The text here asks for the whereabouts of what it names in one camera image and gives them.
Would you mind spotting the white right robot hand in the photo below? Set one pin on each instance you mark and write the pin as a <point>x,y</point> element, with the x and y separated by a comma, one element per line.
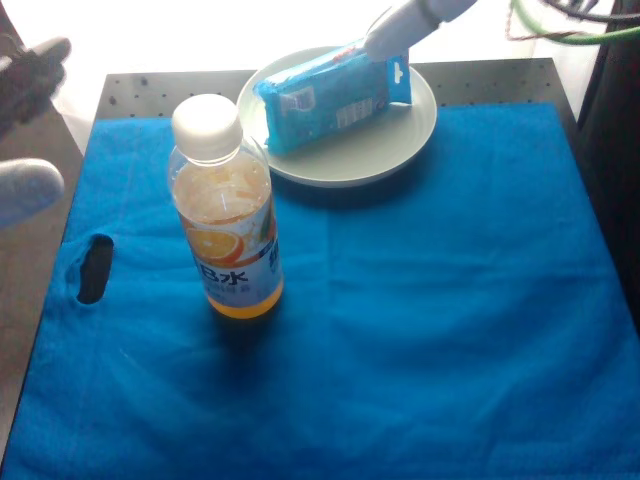
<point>400,30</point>

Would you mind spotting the small blue packet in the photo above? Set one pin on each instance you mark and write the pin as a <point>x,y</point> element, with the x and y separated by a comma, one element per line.
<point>325,100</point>

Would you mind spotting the orange juice bottle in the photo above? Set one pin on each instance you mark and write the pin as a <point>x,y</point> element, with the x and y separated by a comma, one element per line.
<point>230,280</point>

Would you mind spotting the white round plate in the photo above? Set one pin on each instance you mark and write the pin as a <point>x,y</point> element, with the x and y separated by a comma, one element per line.
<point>360,155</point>

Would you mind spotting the blue fabric bag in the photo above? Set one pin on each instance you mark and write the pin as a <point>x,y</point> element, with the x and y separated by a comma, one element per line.
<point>400,325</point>

